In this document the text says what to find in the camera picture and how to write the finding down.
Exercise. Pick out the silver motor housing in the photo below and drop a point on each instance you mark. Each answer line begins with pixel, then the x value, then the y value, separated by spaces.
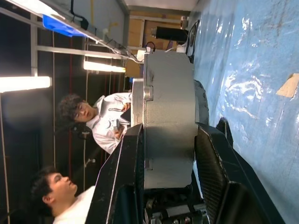
pixel 170 105

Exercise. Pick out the person with dark hair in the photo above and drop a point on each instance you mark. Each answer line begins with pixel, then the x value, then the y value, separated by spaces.
pixel 56 186

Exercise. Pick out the beige tape piece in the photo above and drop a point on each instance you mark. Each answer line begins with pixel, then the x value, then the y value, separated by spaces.
pixel 289 86

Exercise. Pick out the black cylinder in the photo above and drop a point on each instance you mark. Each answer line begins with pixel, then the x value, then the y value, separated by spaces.
pixel 170 32

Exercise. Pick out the brown cardboard boxes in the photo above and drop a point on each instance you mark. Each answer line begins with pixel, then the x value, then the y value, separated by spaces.
pixel 135 30

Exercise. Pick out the white metal frame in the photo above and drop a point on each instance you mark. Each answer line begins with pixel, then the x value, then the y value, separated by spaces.
pixel 33 46

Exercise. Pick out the small white box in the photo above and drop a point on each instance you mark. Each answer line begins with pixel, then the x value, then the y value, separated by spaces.
pixel 141 56

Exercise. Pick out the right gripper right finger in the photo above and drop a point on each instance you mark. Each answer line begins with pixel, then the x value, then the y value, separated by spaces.
pixel 233 191

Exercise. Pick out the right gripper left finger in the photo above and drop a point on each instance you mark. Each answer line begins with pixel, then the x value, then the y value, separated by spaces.
pixel 116 182

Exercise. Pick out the blue table cover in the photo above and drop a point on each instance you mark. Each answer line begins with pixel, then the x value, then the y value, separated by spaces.
pixel 257 46

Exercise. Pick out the person with glasses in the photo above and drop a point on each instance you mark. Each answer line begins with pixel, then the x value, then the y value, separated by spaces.
pixel 105 130

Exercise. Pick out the blue plastic bin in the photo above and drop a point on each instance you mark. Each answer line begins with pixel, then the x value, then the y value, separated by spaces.
pixel 58 25

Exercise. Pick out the fluorescent tube light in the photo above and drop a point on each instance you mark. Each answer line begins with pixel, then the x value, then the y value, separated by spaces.
pixel 23 84
pixel 102 67

